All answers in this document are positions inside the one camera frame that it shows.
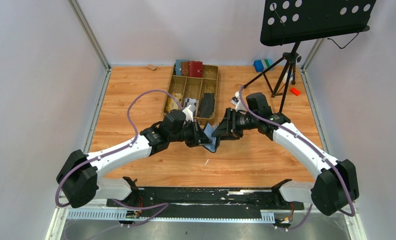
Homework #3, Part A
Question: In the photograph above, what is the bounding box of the black card holder with sleeves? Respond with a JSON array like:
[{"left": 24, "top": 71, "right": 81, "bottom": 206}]
[{"left": 203, "top": 122, "right": 220, "bottom": 153}]

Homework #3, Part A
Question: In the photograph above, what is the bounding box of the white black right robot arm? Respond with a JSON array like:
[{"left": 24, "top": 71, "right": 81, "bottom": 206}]
[{"left": 212, "top": 92, "right": 359, "bottom": 216}]

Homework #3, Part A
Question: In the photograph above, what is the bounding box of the silver black cards stack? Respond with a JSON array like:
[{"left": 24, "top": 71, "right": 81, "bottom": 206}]
[{"left": 183, "top": 97, "right": 199, "bottom": 117}]

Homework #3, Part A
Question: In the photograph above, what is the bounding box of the gold cards stack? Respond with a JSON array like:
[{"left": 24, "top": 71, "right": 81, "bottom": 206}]
[{"left": 169, "top": 93, "right": 182, "bottom": 104}]

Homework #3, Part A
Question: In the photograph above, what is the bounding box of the red card wallet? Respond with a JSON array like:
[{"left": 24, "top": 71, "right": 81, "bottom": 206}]
[{"left": 189, "top": 61, "right": 203, "bottom": 78}]

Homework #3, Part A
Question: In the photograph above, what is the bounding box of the brown card wallet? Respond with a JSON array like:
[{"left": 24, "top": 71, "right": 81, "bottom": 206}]
[{"left": 180, "top": 61, "right": 190, "bottom": 77}]

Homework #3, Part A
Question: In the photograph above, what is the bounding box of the blue card wallet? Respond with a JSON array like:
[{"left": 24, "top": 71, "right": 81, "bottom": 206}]
[{"left": 174, "top": 59, "right": 189, "bottom": 76}]

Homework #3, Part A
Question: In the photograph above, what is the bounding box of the woven wicker tray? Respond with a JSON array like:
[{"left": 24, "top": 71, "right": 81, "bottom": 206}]
[{"left": 168, "top": 64, "right": 219, "bottom": 125}]

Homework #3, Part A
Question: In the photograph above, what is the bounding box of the blue block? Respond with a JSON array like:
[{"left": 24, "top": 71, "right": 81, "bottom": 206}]
[{"left": 253, "top": 59, "right": 267, "bottom": 73}]

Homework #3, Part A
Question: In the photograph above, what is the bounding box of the red block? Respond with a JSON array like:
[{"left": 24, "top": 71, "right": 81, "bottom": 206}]
[{"left": 290, "top": 87, "right": 301, "bottom": 96}]

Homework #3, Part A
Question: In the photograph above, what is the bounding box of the green block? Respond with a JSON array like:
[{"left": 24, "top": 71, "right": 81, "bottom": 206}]
[{"left": 263, "top": 58, "right": 273, "bottom": 70}]

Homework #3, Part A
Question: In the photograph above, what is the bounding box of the small wooden block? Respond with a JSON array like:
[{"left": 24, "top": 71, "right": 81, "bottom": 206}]
[{"left": 147, "top": 64, "right": 157, "bottom": 71}]

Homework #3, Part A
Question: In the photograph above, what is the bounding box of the black music stand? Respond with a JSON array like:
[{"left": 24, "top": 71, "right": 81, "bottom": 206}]
[{"left": 257, "top": 0, "right": 376, "bottom": 108}]

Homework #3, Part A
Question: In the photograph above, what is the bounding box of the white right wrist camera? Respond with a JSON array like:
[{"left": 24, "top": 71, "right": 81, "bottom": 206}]
[{"left": 231, "top": 91, "right": 246, "bottom": 112}]

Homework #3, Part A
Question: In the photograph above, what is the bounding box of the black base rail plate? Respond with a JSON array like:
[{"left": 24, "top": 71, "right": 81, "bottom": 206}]
[{"left": 122, "top": 186, "right": 304, "bottom": 213}]

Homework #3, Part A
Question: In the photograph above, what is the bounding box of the white slotted cable duct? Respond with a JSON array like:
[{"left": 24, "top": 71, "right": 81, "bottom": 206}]
[{"left": 67, "top": 204, "right": 275, "bottom": 224}]

